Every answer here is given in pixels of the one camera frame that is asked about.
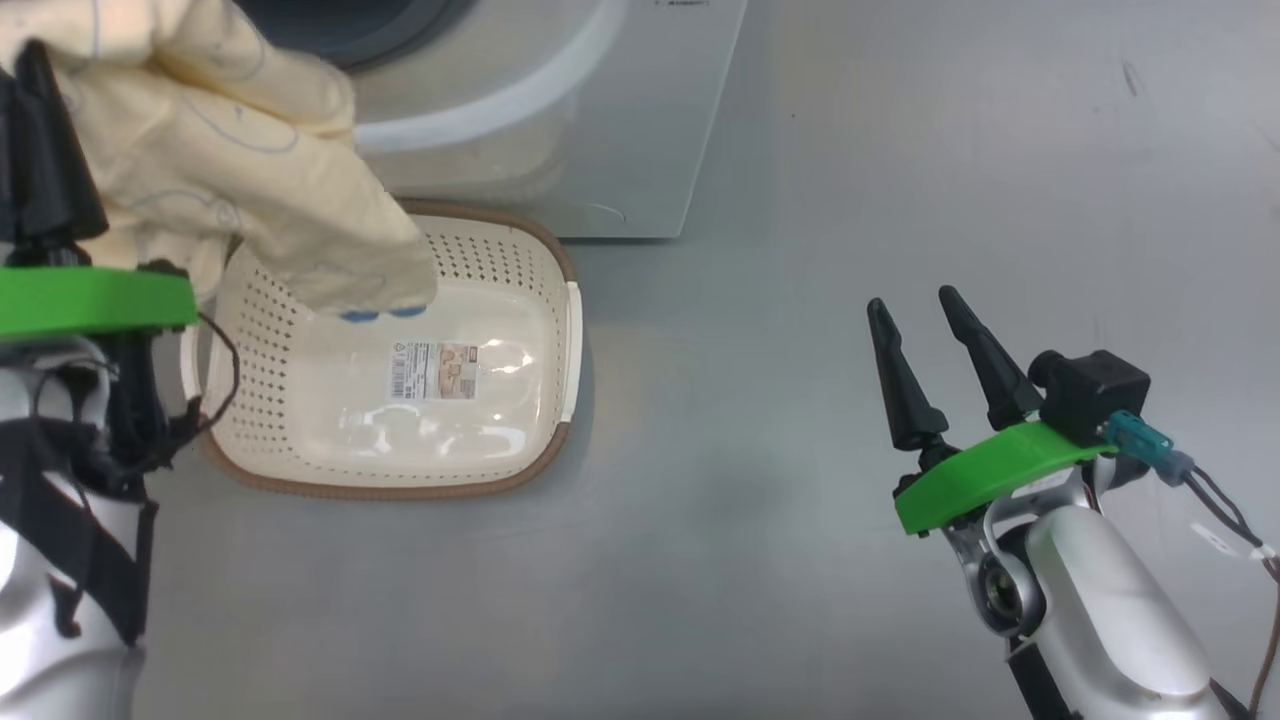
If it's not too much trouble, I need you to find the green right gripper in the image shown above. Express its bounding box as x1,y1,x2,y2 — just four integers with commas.
867,285,1117,537

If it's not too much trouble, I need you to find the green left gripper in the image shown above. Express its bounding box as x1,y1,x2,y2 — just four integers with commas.
0,40,199,344

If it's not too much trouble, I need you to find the pale yellow blue-print garment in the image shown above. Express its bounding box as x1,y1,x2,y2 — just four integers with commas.
0,0,439,324

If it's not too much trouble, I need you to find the white front-load washing machine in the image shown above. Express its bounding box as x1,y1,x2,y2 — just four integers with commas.
230,0,750,242

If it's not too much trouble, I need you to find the product label sticker in basket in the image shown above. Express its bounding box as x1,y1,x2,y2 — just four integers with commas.
388,340,480,404

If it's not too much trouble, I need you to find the cream perforated laundry basket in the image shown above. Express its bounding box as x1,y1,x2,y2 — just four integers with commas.
180,198,585,502

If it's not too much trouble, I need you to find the grey drum opening gasket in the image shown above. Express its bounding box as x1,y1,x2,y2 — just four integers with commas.
235,0,482,73

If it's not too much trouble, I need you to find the cable with teal connector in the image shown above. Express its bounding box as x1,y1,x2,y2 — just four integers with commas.
1105,410,1280,720

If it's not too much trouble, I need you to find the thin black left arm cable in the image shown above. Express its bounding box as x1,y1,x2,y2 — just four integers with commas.
130,258,242,471

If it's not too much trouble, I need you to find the white cable tag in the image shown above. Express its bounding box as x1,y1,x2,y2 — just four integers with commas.
1190,521,1277,562

